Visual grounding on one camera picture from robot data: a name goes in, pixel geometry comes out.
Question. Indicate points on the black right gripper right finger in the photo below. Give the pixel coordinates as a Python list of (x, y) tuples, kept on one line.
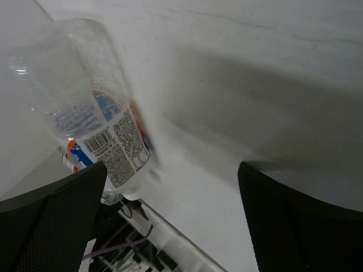
[(291, 231)]

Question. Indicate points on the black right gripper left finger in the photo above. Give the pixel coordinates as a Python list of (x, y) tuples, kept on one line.
[(47, 229)]

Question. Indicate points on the clear bottle blue orange label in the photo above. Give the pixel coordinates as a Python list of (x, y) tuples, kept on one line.
[(70, 75)]

